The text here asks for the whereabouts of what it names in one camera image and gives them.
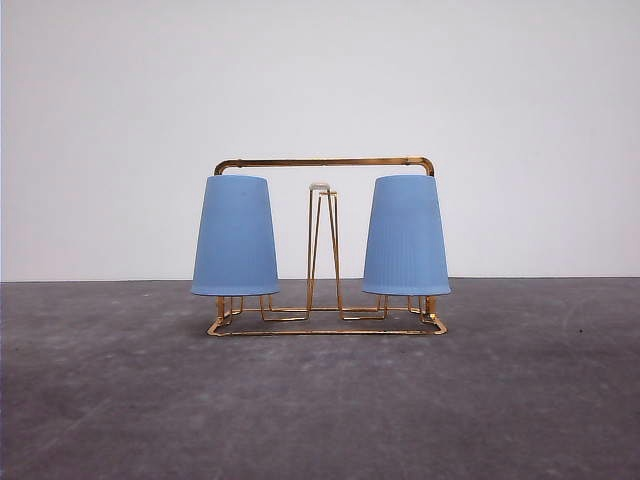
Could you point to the blue ribbed cup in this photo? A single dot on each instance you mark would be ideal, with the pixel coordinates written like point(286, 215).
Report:
point(405, 251)
point(235, 251)

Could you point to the gold wire cup rack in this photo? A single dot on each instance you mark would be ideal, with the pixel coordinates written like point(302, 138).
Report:
point(323, 322)

